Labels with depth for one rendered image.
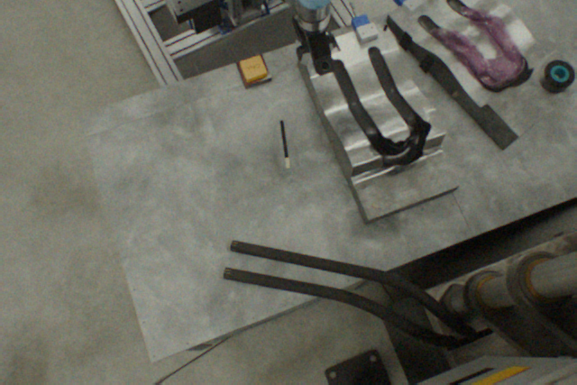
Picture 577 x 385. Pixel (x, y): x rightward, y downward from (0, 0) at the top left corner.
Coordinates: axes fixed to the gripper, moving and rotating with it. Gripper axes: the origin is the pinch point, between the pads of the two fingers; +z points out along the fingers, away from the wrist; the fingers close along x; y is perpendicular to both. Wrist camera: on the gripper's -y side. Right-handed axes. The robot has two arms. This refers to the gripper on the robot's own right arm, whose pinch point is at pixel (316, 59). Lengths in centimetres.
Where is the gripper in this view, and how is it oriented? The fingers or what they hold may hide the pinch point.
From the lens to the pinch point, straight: 149.6
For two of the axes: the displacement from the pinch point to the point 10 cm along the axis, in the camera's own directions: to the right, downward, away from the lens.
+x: -9.3, 3.6, -0.3
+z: 0.4, 1.9, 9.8
